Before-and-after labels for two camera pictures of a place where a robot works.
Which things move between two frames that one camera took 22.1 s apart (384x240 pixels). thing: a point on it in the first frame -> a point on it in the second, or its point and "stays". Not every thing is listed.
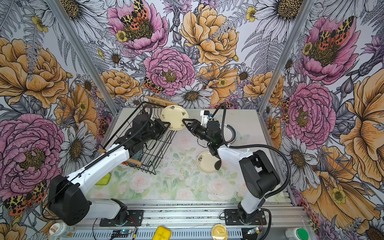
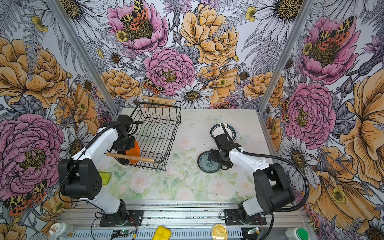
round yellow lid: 219,232 stays
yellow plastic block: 162,233 stays
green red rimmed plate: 230,134 stays
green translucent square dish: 104,180 stays
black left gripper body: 154,132 -> 124,143
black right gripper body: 202,132 -> 225,163
